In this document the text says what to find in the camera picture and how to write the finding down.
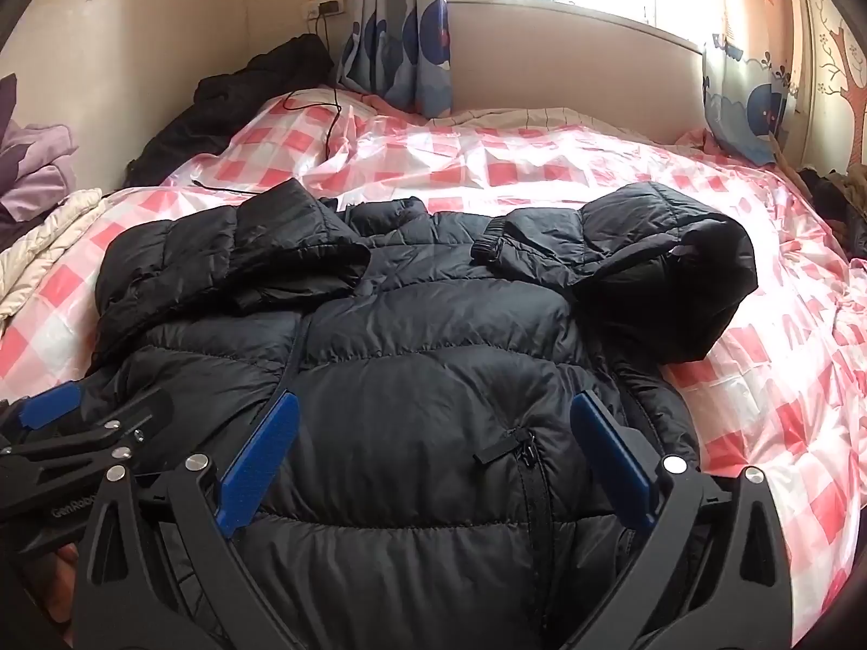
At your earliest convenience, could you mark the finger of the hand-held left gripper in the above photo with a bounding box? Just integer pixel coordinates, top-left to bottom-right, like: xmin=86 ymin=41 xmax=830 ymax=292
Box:
xmin=0 ymin=381 xmax=86 ymax=448
xmin=0 ymin=389 xmax=173 ymax=509

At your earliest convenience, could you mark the blue patterned curtain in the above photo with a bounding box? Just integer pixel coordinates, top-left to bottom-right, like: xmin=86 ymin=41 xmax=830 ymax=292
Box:
xmin=701 ymin=0 xmax=814 ymax=167
xmin=337 ymin=0 xmax=454 ymax=116

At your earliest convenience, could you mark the cream quilted jacket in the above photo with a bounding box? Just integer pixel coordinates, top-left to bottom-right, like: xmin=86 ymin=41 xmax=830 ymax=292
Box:
xmin=0 ymin=188 xmax=113 ymax=346

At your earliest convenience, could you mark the pile of dark clothes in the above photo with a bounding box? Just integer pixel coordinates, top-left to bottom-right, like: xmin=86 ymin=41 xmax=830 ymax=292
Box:
xmin=795 ymin=162 xmax=867 ymax=265

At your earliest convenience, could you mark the tree wall sticker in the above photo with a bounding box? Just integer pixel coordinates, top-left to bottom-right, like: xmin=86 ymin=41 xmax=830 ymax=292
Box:
xmin=816 ymin=0 xmax=867 ymax=170

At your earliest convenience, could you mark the black coat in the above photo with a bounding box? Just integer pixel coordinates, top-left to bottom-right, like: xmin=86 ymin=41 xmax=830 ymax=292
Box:
xmin=124 ymin=32 xmax=336 ymax=189

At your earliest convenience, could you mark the black puffer jacket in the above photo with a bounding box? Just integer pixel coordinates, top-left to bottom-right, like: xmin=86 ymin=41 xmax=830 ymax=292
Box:
xmin=91 ymin=178 xmax=758 ymax=650

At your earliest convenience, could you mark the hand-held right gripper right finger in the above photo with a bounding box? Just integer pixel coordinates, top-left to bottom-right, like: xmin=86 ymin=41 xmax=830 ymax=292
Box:
xmin=570 ymin=393 xmax=793 ymax=650

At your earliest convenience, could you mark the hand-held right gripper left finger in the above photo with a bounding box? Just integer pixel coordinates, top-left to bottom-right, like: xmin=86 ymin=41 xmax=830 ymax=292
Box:
xmin=71 ymin=391 xmax=302 ymax=650

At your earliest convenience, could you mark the pink checked bed sheet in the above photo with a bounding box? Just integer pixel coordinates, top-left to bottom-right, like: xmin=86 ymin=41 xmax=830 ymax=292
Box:
xmin=0 ymin=87 xmax=867 ymax=597

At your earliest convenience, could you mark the beige quilt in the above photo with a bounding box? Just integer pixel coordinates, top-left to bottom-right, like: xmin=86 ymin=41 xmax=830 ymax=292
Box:
xmin=426 ymin=107 xmax=587 ymax=128

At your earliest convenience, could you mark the black charging cable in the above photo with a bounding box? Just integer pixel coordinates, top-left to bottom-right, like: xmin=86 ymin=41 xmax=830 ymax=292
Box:
xmin=191 ymin=10 xmax=345 ymax=196

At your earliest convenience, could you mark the purple jacket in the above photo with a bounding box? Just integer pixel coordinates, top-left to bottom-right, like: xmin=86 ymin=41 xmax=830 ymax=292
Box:
xmin=0 ymin=73 xmax=79 ymax=231

